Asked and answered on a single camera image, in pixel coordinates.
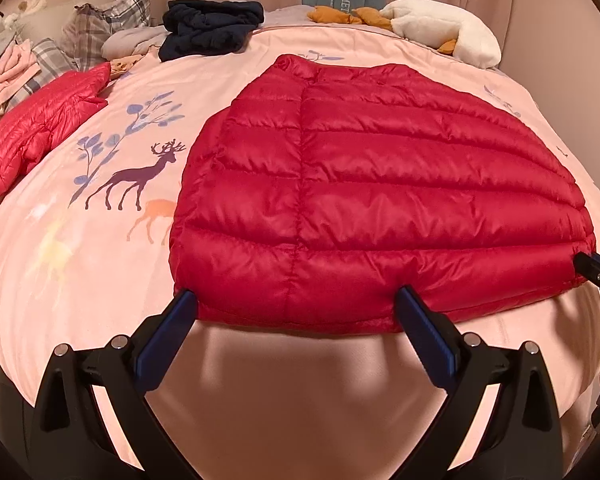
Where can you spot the small plush toys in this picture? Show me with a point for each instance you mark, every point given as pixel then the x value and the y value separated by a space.
pixel 13 24

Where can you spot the red down puffer jacket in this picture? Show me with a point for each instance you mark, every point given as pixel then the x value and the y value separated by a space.
pixel 320 191

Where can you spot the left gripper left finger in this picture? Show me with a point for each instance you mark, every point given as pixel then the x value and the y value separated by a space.
pixel 69 439

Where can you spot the pile of pink clothes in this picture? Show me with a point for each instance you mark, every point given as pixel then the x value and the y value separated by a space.
pixel 18 64

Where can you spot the grey garment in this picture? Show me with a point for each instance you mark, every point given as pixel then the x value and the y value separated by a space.
pixel 133 41

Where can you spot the pink deer print duvet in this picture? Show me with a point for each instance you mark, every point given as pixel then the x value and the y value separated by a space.
pixel 84 256

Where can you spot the navy blue garment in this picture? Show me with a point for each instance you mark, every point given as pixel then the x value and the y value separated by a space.
pixel 208 28

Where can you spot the plaid pillow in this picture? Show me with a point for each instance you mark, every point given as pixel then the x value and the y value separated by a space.
pixel 89 27

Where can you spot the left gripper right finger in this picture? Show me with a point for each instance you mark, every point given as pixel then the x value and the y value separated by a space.
pixel 522 438

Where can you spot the white goose plush toy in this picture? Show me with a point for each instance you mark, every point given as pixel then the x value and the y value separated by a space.
pixel 440 26

